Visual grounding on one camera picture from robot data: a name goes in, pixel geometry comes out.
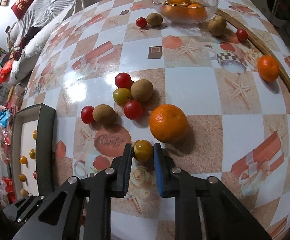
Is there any yellow-brown cherry tomato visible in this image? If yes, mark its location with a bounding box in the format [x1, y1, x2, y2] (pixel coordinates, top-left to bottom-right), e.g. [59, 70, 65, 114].
[133, 140, 154, 163]

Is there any orange tomato tray top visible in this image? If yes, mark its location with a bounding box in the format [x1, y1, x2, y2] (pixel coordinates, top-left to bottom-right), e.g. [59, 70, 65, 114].
[32, 129, 37, 140]

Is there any shallow grey cardboard tray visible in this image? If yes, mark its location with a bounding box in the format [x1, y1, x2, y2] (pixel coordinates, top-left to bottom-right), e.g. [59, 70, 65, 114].
[11, 103, 56, 199]

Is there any brown longan centre cluster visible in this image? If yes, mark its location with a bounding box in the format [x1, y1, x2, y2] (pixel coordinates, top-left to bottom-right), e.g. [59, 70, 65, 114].
[130, 79, 154, 102]

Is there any brown longan pair back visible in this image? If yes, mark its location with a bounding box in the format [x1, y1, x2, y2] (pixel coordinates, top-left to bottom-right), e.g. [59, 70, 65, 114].
[212, 15, 227, 27]

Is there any brown longan pair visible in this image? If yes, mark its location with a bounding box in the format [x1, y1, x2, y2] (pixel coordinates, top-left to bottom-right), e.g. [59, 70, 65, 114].
[212, 15, 227, 27]
[207, 21, 225, 36]

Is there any red cherry tomato by rim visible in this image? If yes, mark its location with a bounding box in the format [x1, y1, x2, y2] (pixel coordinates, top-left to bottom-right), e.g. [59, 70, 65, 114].
[236, 29, 248, 42]

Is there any red cherry tomato cluster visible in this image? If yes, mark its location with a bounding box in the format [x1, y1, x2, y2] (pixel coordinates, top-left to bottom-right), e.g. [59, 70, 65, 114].
[80, 106, 95, 124]
[115, 73, 133, 89]
[123, 100, 143, 120]

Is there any brown longan pair front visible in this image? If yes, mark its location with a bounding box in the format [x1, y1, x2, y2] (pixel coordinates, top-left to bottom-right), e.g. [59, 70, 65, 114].
[207, 21, 225, 36]

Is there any brown longan in tray corner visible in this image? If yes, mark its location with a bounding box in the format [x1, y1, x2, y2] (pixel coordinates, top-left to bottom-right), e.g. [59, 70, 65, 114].
[20, 189, 29, 197]

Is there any red cherry tomato top cluster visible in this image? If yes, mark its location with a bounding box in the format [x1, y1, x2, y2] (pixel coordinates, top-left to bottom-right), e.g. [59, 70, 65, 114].
[115, 73, 133, 89]

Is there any yellow-green cherry tomato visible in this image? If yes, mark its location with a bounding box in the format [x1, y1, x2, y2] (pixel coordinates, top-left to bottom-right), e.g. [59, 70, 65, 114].
[112, 88, 133, 107]

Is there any orange mandarin near table edge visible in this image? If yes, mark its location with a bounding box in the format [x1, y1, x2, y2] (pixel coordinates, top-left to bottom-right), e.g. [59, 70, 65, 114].
[257, 55, 280, 82]

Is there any orange cherry tomato tray centre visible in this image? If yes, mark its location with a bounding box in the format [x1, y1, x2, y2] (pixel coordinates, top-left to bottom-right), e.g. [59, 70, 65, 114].
[19, 174, 27, 183]

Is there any red cherry tomato lower cluster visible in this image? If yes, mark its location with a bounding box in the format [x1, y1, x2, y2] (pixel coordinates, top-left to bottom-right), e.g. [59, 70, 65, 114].
[123, 100, 143, 120]

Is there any orange cherry tomato in tray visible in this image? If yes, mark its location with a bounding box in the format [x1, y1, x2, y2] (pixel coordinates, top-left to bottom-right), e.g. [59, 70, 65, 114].
[19, 156, 28, 165]

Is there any clear glass fruit bowl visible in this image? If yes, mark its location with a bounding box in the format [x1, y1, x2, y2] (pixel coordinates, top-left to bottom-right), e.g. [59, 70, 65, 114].
[150, 0, 219, 24]

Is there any yellow cherry tomato in tray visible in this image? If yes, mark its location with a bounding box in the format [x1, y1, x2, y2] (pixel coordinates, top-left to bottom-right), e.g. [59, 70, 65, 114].
[29, 149, 36, 159]

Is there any grey sofa with white cover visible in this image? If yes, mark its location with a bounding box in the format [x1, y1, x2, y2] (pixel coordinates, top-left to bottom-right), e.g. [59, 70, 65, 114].
[3, 0, 102, 86]

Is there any snack bag pile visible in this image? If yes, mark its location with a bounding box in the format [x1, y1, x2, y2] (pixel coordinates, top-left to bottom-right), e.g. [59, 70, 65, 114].
[0, 103, 16, 206]

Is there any red cherry tomato near bowl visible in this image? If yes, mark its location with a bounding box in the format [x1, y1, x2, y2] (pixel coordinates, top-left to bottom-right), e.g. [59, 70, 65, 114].
[135, 17, 147, 28]

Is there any red cherry tomato in tray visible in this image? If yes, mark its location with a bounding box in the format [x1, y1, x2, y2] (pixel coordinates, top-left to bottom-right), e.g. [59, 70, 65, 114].
[33, 171, 37, 180]

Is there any large orange mandarin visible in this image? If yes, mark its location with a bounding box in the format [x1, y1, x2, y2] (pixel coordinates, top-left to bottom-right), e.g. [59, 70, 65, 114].
[149, 104, 189, 144]

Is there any red cherry tomato left cluster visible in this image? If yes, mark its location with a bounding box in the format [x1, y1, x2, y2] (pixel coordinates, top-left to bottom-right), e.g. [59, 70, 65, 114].
[80, 106, 95, 124]

